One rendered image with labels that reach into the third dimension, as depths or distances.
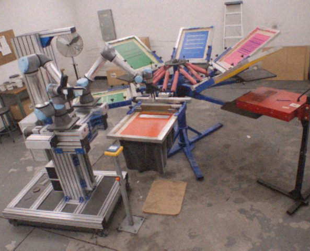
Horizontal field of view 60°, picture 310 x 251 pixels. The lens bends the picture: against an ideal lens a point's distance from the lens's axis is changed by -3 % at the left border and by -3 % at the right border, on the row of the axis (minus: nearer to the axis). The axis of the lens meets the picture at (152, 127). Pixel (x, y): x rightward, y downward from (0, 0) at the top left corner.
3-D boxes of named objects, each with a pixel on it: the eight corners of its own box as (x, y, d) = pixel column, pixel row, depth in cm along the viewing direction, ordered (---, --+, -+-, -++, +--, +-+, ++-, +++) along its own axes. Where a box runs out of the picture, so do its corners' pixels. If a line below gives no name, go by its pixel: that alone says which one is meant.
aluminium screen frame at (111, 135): (162, 143, 251) (161, 139, 249) (106, 138, 274) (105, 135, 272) (185, 107, 314) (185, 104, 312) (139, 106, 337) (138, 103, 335)
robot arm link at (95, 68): (76, 85, 287) (106, 44, 269) (79, 81, 300) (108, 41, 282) (85, 92, 290) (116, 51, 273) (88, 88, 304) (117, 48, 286)
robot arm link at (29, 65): (58, 116, 234) (38, 53, 210) (43, 123, 224) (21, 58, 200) (50, 114, 242) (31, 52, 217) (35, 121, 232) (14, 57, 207)
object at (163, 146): (164, 173, 281) (159, 137, 262) (161, 172, 283) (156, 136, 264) (178, 149, 318) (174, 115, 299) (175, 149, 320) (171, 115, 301)
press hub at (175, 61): (193, 155, 398) (185, 62, 338) (168, 152, 413) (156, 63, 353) (199, 141, 429) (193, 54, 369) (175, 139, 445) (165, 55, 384)
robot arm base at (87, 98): (77, 104, 284) (75, 95, 280) (83, 98, 297) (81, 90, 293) (90, 103, 280) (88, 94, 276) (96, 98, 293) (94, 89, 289)
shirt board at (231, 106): (277, 111, 293) (277, 104, 290) (255, 125, 273) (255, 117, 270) (189, 88, 392) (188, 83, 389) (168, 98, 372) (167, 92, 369)
